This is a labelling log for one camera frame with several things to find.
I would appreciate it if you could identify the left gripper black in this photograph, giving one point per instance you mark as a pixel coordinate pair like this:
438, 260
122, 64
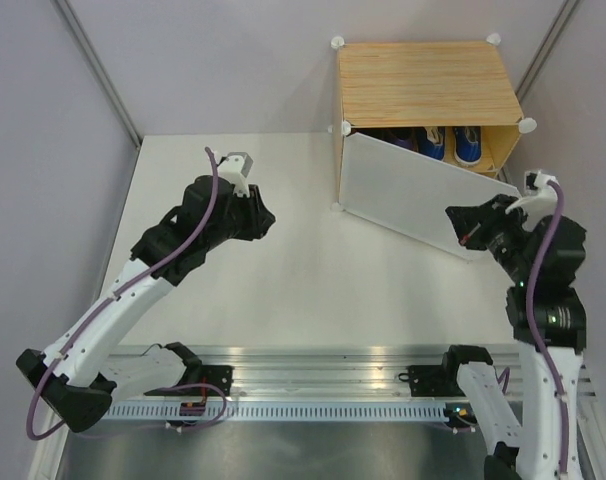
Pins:
260, 218

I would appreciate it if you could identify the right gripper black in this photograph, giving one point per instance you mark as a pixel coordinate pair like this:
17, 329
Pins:
472, 222

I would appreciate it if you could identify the blue canvas sneaker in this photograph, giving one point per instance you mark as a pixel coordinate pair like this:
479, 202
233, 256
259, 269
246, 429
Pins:
468, 145
431, 142

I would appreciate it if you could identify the white cabinet door panel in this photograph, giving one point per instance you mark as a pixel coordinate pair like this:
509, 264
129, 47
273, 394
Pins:
408, 193

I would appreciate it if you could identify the purple pointed loafer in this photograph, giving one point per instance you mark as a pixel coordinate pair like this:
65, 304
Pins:
400, 137

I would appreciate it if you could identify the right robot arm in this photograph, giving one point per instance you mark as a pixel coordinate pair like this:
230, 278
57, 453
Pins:
542, 442

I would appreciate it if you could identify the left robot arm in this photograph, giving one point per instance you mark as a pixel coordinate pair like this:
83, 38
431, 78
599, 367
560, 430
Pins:
75, 377

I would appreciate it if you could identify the wooden shoe cabinet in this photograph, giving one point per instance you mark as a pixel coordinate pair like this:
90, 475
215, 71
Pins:
446, 84

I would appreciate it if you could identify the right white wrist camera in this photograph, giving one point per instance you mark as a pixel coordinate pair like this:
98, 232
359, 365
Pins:
540, 197

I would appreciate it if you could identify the aluminium rail base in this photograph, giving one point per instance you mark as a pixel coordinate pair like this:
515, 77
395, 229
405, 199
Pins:
323, 374

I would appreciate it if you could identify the white slotted cable duct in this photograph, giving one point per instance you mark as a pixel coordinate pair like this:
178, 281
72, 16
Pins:
426, 412

